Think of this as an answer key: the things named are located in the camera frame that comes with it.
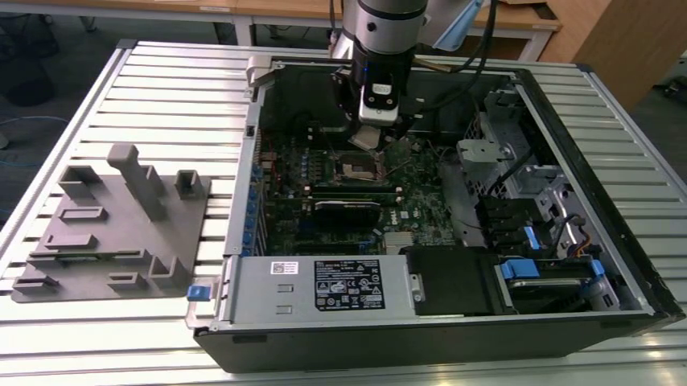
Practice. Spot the silver topped CPU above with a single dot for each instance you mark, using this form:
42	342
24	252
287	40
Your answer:
366	138

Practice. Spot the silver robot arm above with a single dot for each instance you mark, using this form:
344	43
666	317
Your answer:
383	24

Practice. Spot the CPU socket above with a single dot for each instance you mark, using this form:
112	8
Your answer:
356	167

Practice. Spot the RAM slot black clips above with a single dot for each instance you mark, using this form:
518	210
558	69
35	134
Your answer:
354	194
354	185

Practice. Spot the RAM slot white clips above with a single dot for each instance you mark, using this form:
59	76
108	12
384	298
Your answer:
354	198
354	189

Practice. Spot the metal drive cage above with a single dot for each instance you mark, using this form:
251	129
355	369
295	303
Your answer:
486	152

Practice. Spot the green motherboard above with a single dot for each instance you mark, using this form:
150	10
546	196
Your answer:
430	201

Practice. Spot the black graphics card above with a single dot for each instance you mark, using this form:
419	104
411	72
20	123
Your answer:
346	219

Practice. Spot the silver chipset heatsink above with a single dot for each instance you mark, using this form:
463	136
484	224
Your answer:
399	239

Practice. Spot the black disk bay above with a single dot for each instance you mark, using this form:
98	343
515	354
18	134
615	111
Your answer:
504	219

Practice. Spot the wooden cabinet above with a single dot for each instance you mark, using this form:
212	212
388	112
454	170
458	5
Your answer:
617	40

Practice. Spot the blue disk carrier tab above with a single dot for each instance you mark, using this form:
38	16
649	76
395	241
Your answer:
531	237

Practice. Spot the black plastic shroud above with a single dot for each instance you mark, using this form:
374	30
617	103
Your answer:
456	281

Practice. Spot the hard disk blue carrier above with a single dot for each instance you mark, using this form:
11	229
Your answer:
520	268

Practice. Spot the grey power supply unit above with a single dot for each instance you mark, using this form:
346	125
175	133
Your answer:
252	293

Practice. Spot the grey parts rack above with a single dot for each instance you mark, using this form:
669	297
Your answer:
123	233

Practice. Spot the blue case latch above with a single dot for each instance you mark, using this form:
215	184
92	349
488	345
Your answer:
199	293

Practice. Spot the black PC case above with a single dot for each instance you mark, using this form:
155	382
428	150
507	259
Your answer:
375	350

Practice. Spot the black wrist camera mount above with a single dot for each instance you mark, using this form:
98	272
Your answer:
343	92

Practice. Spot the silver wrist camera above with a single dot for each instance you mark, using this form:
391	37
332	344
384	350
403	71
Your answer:
378	112

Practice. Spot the wooden desk white frame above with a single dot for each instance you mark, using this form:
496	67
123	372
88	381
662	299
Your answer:
526	28
184	5

